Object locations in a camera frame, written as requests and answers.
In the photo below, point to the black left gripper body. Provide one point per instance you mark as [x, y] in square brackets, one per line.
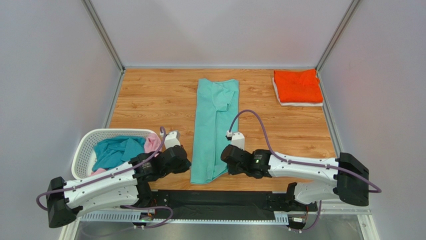
[182, 167]

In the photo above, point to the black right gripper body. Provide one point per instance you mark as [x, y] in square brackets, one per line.
[229, 161]

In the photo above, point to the light teal t-shirt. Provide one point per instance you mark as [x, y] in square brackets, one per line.
[217, 104]

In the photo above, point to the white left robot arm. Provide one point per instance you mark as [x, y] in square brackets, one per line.
[124, 186]

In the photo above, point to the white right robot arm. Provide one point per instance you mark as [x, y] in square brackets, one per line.
[343, 178]

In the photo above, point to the pink t-shirt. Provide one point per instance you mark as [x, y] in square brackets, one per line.
[152, 143]

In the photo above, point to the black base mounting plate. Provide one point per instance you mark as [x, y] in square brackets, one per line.
[223, 205]

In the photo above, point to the dark teal t-shirt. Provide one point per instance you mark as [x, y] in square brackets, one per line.
[116, 153]

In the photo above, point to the folded white t-shirt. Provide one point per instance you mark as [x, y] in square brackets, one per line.
[293, 104]

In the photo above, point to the white perforated laundry basket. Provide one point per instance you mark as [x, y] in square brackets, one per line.
[85, 156]

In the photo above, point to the folded orange t-shirt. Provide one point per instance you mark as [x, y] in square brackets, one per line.
[298, 86]

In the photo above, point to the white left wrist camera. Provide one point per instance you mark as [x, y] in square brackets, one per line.
[172, 139]

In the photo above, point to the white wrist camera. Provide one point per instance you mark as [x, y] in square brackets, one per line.
[236, 139]
[172, 139]

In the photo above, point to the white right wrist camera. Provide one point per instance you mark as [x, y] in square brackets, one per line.
[236, 139]

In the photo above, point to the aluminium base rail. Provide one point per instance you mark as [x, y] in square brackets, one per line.
[297, 221]

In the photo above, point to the aluminium frame post left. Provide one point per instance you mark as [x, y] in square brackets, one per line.
[96, 20]

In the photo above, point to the aluminium frame post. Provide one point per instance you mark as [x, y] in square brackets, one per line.
[96, 20]
[349, 13]

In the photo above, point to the aluminium frame post right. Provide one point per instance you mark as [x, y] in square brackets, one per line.
[349, 13]

